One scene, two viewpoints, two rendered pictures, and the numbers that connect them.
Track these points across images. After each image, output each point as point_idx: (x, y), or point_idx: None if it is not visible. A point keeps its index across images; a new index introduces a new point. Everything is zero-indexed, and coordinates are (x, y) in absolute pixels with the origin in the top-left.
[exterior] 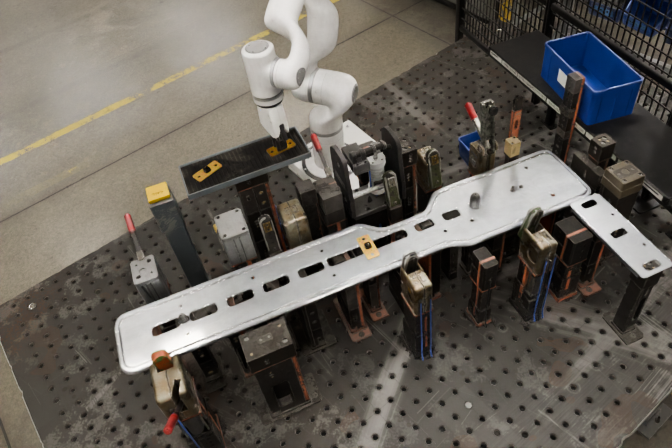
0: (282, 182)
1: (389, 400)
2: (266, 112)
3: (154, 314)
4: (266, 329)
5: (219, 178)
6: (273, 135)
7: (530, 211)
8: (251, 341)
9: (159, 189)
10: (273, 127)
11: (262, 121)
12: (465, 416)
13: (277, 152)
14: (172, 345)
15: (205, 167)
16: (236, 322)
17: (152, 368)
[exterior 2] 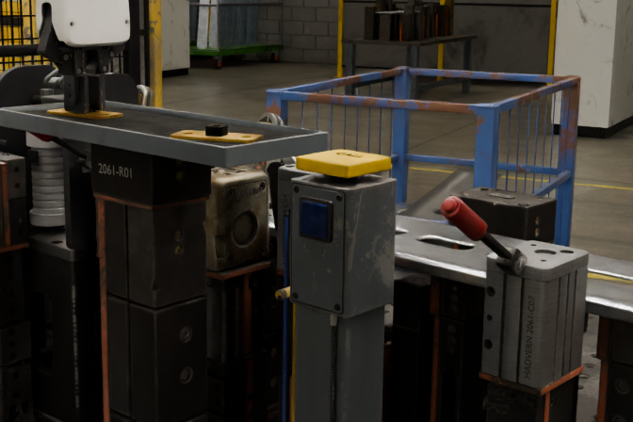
0: None
1: None
2: None
3: (598, 290)
4: (485, 198)
5: (234, 130)
6: (127, 30)
7: (147, 90)
8: (521, 201)
9: (333, 155)
10: (128, 3)
11: (87, 23)
12: None
13: (105, 112)
14: (623, 263)
15: (214, 126)
16: (497, 236)
17: None
